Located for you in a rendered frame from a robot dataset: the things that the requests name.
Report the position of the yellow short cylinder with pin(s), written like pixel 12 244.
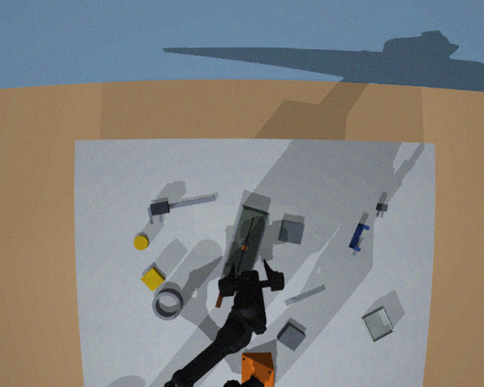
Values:
pixel 141 242

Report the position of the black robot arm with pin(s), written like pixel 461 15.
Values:
pixel 247 316

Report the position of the blue c-clamp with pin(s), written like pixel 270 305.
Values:
pixel 356 239

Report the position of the grey hollow cylinder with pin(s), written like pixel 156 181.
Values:
pixel 162 314

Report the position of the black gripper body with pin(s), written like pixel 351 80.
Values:
pixel 275 282

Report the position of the yellow block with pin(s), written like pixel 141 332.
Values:
pixel 153 279

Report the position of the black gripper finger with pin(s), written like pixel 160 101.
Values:
pixel 231 275
pixel 268 269

